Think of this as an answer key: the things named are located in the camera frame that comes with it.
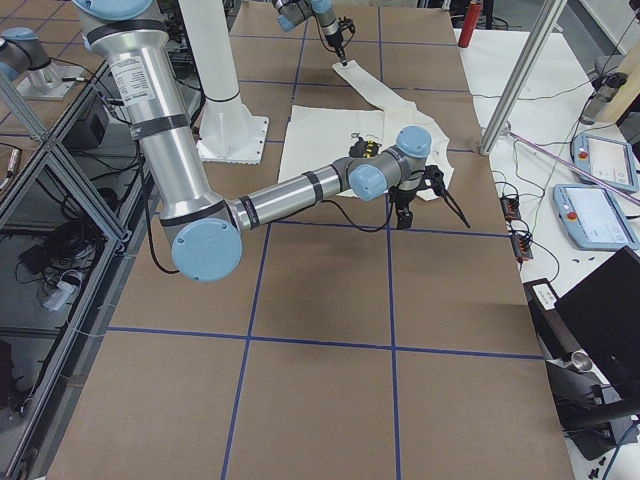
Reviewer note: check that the near teach pendant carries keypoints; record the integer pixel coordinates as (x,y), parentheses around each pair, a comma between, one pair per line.
(592,218)

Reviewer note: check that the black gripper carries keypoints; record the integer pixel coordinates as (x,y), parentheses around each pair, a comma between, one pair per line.
(404,198)
(334,41)

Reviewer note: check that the aluminium frame post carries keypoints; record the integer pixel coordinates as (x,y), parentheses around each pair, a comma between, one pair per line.
(536,40)

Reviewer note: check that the cream long-sleeve cat shirt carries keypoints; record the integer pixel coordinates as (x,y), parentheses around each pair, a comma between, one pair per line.
(317,136)

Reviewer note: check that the black monitor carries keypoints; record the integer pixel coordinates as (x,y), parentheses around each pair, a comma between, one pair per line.
(591,335)

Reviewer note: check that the teach pendant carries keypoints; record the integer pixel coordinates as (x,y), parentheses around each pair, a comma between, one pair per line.
(592,218)
(610,161)

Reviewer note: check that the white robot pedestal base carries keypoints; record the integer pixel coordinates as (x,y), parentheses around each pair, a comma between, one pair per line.
(228,131)

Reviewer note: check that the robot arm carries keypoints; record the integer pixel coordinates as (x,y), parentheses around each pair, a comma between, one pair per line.
(204,228)
(292,13)

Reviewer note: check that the far teach pendant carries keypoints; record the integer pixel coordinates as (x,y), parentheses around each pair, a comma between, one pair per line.
(610,161)

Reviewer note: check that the red cylinder bottle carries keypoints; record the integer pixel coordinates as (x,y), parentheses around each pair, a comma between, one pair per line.
(470,22)

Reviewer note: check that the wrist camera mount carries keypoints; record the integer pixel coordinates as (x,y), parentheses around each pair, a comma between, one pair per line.
(346,24)
(432,178)

